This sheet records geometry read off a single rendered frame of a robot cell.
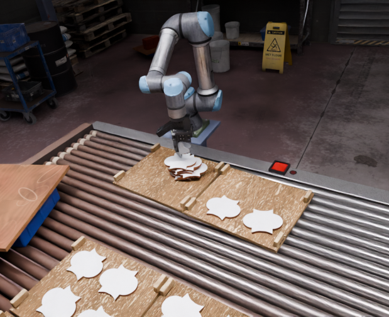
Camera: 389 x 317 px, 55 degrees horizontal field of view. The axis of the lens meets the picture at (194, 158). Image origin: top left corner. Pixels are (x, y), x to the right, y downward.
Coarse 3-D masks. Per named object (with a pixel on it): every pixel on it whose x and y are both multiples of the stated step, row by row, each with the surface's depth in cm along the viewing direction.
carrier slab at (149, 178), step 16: (144, 160) 186; (160, 160) 184; (208, 160) 179; (128, 176) 176; (144, 176) 175; (160, 176) 173; (208, 176) 169; (144, 192) 165; (160, 192) 163; (176, 192) 162; (192, 192) 161; (176, 208) 154
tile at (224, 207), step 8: (216, 200) 153; (224, 200) 153; (232, 200) 152; (208, 208) 150; (216, 208) 149; (224, 208) 149; (232, 208) 148; (216, 216) 147; (224, 216) 145; (232, 216) 144
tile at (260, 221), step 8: (248, 216) 143; (256, 216) 143; (264, 216) 142; (272, 216) 142; (248, 224) 140; (256, 224) 139; (264, 224) 139; (272, 224) 139; (280, 224) 138; (256, 232) 137; (264, 232) 137
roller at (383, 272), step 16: (64, 160) 197; (96, 176) 184; (112, 176) 181; (288, 240) 136; (304, 240) 134; (320, 256) 130; (336, 256) 127; (352, 256) 126; (368, 272) 122; (384, 272) 120
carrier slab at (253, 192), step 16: (224, 176) 168; (240, 176) 166; (256, 176) 165; (208, 192) 160; (224, 192) 158; (240, 192) 157; (256, 192) 156; (272, 192) 155; (288, 192) 154; (304, 192) 153; (192, 208) 153; (240, 208) 149; (256, 208) 148; (272, 208) 147; (288, 208) 146; (304, 208) 145; (208, 224) 146; (224, 224) 143; (240, 224) 142; (288, 224) 139; (256, 240) 134; (272, 240) 134
